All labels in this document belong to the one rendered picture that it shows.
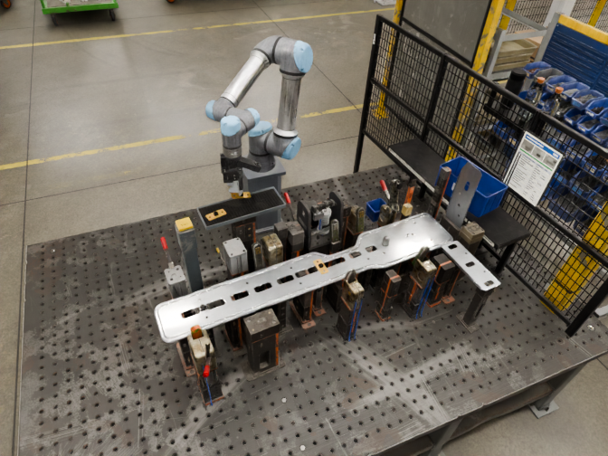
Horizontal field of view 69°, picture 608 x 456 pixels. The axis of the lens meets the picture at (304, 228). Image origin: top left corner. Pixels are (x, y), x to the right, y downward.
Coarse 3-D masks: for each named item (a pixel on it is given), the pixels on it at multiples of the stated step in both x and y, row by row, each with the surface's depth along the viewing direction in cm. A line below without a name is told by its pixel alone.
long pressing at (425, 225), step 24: (360, 240) 207; (408, 240) 209; (432, 240) 210; (288, 264) 195; (312, 264) 195; (336, 264) 196; (360, 264) 196; (384, 264) 197; (216, 288) 184; (240, 288) 184; (288, 288) 185; (312, 288) 186; (168, 312) 174; (216, 312) 175; (240, 312) 176; (168, 336) 166
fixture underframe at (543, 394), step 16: (576, 368) 224; (544, 384) 243; (560, 384) 235; (512, 400) 235; (528, 400) 236; (544, 400) 249; (480, 416) 228; (496, 416) 232; (432, 432) 216; (448, 432) 208; (464, 432) 226; (400, 448) 215; (416, 448) 215; (432, 448) 219
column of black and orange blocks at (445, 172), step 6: (444, 168) 218; (450, 168) 218; (444, 174) 218; (450, 174) 218; (438, 180) 224; (444, 180) 220; (438, 186) 227; (444, 186) 224; (438, 192) 226; (432, 198) 232; (438, 198) 228; (432, 204) 234; (438, 204) 232; (432, 210) 234; (438, 210) 235; (432, 216) 237
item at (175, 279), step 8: (168, 272) 181; (176, 272) 181; (168, 280) 178; (176, 280) 178; (184, 280) 179; (168, 288) 190; (176, 288) 180; (184, 288) 182; (176, 296) 183; (184, 312) 193; (192, 312) 195
